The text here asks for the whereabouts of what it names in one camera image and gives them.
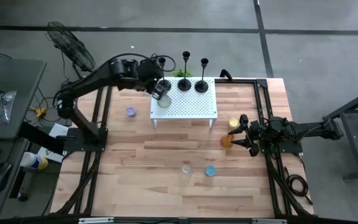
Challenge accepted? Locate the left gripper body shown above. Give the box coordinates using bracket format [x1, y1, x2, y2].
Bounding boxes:
[137, 58, 168, 100]

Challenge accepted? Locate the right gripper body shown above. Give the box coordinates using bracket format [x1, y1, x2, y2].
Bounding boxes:
[240, 114, 266, 157]

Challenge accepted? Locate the amber glass candle holder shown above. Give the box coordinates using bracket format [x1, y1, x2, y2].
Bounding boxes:
[219, 133, 235, 149]

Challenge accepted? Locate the black metal candlestick holder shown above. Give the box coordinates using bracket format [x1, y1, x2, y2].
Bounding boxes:
[194, 57, 209, 93]
[157, 57, 173, 92]
[177, 51, 193, 92]

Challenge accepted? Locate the green-tinted ribbed glass candle holder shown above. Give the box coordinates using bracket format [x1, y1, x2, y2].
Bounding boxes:
[157, 95, 172, 109]

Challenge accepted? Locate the clear ribbed glass candle holder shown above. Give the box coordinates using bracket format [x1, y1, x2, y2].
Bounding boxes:
[180, 163, 193, 180]

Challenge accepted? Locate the green potted plant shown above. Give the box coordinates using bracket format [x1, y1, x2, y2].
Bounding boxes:
[173, 69, 194, 78]

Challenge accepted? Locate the white perforated metal shelf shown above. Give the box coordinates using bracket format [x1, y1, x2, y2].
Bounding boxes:
[150, 77, 219, 130]

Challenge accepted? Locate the black table clamp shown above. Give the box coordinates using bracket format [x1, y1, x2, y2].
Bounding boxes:
[219, 68, 233, 81]

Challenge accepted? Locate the black floor fan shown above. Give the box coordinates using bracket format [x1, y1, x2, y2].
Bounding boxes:
[45, 21, 103, 80]

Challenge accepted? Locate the grey metal table stand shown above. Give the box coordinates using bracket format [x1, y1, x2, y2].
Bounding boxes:
[323, 85, 358, 181]

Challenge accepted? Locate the white paper sheet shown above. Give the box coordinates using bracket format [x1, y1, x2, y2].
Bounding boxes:
[37, 146, 65, 164]
[48, 123, 70, 139]

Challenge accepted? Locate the black desk base bar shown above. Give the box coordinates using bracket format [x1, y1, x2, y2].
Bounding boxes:
[19, 121, 67, 155]

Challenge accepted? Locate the grey desk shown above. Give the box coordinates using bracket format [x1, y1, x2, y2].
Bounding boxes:
[0, 58, 48, 218]

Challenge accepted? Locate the white and yellow wipes canister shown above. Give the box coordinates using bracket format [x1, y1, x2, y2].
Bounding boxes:
[19, 151, 49, 171]

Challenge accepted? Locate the clear plastic bag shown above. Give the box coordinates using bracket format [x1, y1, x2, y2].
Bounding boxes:
[0, 90, 17, 124]

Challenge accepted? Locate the grey desk leg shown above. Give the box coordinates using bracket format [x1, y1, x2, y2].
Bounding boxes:
[17, 169, 42, 202]

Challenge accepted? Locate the black computer mouse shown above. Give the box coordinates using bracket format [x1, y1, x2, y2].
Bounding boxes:
[0, 161, 13, 193]

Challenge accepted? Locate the black aluminium table frame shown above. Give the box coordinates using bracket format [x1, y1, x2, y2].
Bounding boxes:
[50, 77, 315, 218]

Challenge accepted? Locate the coiled black cable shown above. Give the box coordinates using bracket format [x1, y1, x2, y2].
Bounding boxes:
[284, 166, 314, 206]

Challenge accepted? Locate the silver metal bracket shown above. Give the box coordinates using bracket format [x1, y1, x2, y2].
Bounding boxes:
[252, 218, 288, 224]
[78, 217, 114, 224]

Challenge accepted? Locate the yellow cable connector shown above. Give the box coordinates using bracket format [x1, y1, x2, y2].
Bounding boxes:
[29, 105, 48, 119]

